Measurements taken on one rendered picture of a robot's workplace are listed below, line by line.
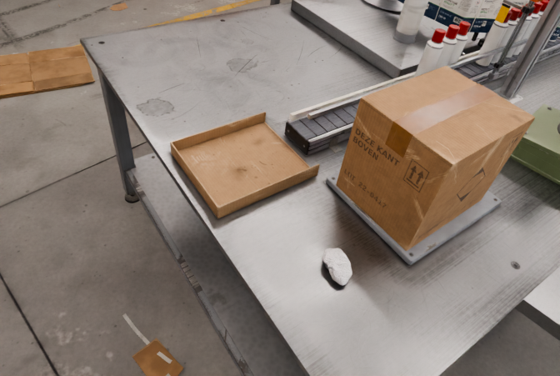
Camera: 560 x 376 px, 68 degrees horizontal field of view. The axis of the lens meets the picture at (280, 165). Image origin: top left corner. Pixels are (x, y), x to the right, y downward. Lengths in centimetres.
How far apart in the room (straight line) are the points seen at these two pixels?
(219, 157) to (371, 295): 52
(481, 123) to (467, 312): 39
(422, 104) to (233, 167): 49
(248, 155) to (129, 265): 97
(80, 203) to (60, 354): 73
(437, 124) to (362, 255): 33
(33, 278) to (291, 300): 135
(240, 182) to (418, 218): 44
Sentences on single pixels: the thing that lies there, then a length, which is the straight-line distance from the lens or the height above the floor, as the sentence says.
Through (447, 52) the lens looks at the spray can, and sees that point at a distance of 147.
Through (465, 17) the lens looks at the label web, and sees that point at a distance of 188.
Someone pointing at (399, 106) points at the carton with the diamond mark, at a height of 112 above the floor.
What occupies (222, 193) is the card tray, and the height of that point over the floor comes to 83.
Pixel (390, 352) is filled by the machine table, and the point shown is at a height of 83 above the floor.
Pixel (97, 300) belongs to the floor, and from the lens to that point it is 188.
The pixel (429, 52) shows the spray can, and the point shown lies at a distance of 141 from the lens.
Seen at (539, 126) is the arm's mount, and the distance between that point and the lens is 148.
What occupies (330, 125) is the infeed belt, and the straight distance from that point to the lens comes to 120.
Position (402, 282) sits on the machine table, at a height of 83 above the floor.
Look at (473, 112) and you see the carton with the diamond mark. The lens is 97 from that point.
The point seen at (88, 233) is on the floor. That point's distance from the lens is 209.
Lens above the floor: 159
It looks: 43 degrees down
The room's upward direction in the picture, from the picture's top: 8 degrees clockwise
